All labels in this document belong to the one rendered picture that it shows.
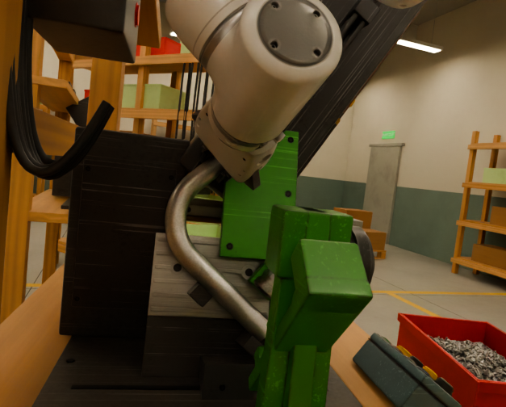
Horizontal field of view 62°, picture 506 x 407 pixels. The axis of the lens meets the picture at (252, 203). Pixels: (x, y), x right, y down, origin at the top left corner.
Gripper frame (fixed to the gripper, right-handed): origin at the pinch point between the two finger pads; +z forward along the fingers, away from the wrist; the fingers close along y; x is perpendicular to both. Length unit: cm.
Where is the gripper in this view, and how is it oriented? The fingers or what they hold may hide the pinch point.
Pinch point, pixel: (219, 161)
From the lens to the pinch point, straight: 61.9
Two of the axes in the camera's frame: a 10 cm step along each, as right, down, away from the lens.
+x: -7.2, 6.0, -3.4
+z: -2.6, 2.3, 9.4
